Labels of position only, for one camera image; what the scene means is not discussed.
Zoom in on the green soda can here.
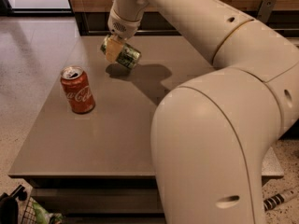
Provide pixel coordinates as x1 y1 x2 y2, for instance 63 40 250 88
100 35 141 69

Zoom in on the red Coca-Cola can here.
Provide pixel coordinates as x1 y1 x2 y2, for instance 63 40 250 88
61 66 95 114

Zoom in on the right metal bracket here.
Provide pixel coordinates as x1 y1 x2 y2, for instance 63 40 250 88
256 0 277 23

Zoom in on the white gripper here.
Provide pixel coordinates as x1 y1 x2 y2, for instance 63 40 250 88
106 10 140 63

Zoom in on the green bag in basket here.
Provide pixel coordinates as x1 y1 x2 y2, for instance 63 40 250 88
32 203 64 224

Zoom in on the grey table drawer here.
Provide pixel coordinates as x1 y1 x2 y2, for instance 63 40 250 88
32 189 164 215

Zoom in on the black wire basket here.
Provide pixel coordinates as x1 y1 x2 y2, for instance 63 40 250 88
0 185 36 224

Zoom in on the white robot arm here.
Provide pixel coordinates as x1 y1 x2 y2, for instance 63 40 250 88
108 0 299 224

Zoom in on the striped black white tube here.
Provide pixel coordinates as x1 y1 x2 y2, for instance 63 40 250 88
263 188 298 212

